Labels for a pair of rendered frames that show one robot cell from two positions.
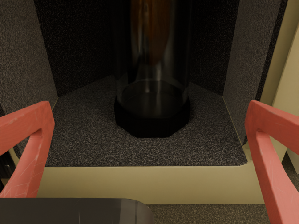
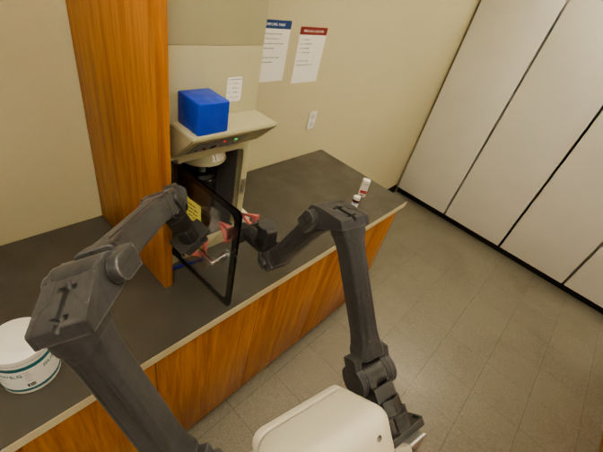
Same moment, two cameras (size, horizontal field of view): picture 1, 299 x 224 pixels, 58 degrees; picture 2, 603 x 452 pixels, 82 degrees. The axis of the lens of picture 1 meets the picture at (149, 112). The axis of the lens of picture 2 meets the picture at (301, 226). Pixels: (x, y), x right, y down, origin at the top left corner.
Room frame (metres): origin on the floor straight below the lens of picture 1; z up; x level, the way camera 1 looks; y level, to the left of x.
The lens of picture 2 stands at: (-0.65, 0.68, 1.96)
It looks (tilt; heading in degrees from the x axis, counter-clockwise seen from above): 37 degrees down; 303
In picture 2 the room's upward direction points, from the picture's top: 15 degrees clockwise
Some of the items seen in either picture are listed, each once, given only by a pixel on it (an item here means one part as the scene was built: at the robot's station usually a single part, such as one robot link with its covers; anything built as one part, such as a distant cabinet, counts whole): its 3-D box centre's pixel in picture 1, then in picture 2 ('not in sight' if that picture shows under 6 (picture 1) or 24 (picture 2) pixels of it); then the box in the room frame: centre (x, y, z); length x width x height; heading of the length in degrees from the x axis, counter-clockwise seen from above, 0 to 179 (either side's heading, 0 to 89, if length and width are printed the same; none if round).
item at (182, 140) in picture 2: not in sight; (226, 137); (0.15, 0.02, 1.46); 0.32 x 0.11 x 0.10; 89
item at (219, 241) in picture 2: not in sight; (203, 239); (0.04, 0.16, 1.19); 0.30 x 0.01 x 0.40; 1
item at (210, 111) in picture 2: not in sight; (203, 111); (0.15, 0.10, 1.55); 0.10 x 0.10 x 0.09; 89
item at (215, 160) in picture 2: not in sight; (201, 147); (0.31, -0.01, 1.34); 0.18 x 0.18 x 0.05
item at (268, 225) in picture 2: not in sight; (268, 243); (-0.10, 0.02, 1.20); 0.12 x 0.09 x 0.11; 164
